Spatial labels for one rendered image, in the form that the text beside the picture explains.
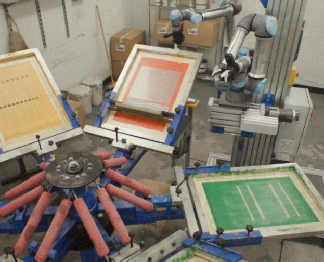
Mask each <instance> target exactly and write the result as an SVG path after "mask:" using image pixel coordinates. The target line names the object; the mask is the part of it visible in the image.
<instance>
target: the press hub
mask: <svg viewBox="0 0 324 262"><path fill-rule="evenodd" d="M102 169H103V165H102V161H101V160H100V158H99V157H98V156H96V155H94V154H91V153H88V152H72V153H67V154H64V155H61V156H59V157H57V158H56V159H55V160H53V161H52V162H50V164H49V165H48V166H47V168H46V171H45V177H46V179H47V181H48V182H49V183H50V184H51V185H53V186H55V187H57V188H63V189H69V192H68V194H69V195H70V193H71V191H72V190H71V189H74V192H75V194H76V196H77V198H82V199H83V200H84V202H85V204H86V206H87V208H88V210H89V212H90V214H91V216H93V215H94V216H95V218H96V220H97V221H98V222H99V224H100V225H101V226H102V227H103V229H104V231H105V232H106V233H107V235H108V236H109V237H111V235H113V233H114V231H115V228H114V226H113V224H112V223H110V219H109V217H108V215H107V213H106V211H98V203H101V202H100V200H99V198H98V197H96V196H95V195H93V194H92V193H91V192H90V191H91V190H92V189H93V188H94V187H95V186H87V185H88V184H90V183H92V182H93V181H95V180H96V179H97V178H98V177H99V176H100V174H101V172H102ZM69 195H68V197H69ZM68 197H67V196H66V195H65V193H61V194H60V195H58V196H57V197H56V198H55V199H54V200H53V202H52V203H51V205H50V206H60V204H61V203H62V201H63V199H68ZM75 200H76V197H75V195H74V193H72V195H71V197H70V199H69V201H71V203H72V205H71V207H70V209H69V211H68V213H67V215H66V218H65V220H66V219H67V217H68V218H70V219H73V220H75V221H76V223H75V224H74V225H73V227H72V228H71V229H70V230H69V231H68V233H67V234H66V235H65V236H66V237H68V238H75V240H74V241H73V242H72V243H71V245H70V246H69V250H71V251H80V257H81V262H96V261H95V255H94V248H95V246H94V244H93V243H92V241H91V239H90V238H89V237H88V236H89V234H88V232H87V230H86V228H85V226H84V224H83V222H82V220H81V218H80V216H79V214H78V212H77V210H76V207H75V205H74V201H75ZM54 216H55V215H47V220H48V224H49V226H50V225H51V223H52V221H53V218H54Z"/></svg>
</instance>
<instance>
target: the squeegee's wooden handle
mask: <svg viewBox="0 0 324 262"><path fill-rule="evenodd" d="M115 106H116V107H117V108H119V109H120V110H123V111H125V112H130V113H135V114H140V115H145V116H149V117H155V118H159V117H161V118H164V116H163V113H162V111H157V110H152V109H146V108H141V107H137V106H131V105H128V104H122V103H118V102H117V103H116V105H115Z"/></svg>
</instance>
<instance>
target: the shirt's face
mask: <svg viewBox="0 0 324 262"><path fill-rule="evenodd" d="M191 118H192V117H191V116H186V115H184V118H183V121H182V124H181V126H180V129H179V131H178V133H177V136H176V139H177V137H179V135H180V134H181V132H182V131H183V130H184V128H185V126H186V125H187V124H188V123H189V121H190V119H191ZM176 139H175V140H176Z"/></svg>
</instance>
